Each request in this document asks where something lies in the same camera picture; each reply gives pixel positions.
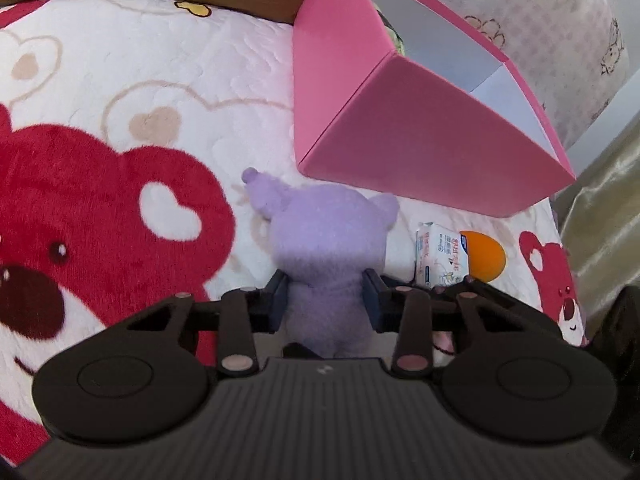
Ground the orange makeup sponge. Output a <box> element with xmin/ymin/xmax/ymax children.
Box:
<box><xmin>461</xmin><ymin>231</ymin><xmax>506</xmax><ymax>282</ymax></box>

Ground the gold curtain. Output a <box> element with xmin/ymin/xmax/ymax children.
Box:
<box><xmin>553</xmin><ymin>125</ymin><xmax>639</xmax><ymax>330</ymax></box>

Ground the small white tissue pack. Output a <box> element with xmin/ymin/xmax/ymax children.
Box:
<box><xmin>414</xmin><ymin>222</ymin><xmax>470</xmax><ymax>288</ymax></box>

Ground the bear print blanket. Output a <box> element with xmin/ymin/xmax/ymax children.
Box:
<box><xmin>0</xmin><ymin>0</ymin><xmax>591</xmax><ymax>468</ymax></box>

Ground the pink checked pillow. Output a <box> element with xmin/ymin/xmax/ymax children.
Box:
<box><xmin>439</xmin><ymin>0</ymin><xmax>629</xmax><ymax>148</ymax></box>

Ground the green yarn ball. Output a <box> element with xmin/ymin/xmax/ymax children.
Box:
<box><xmin>376</xmin><ymin>9</ymin><xmax>406</xmax><ymax>56</ymax></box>

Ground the pink cardboard box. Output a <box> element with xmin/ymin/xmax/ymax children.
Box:
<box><xmin>293</xmin><ymin>0</ymin><xmax>575</xmax><ymax>218</ymax></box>

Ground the purple plush toy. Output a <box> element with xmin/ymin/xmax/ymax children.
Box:
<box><xmin>242</xmin><ymin>168</ymin><xmax>399</xmax><ymax>359</ymax></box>

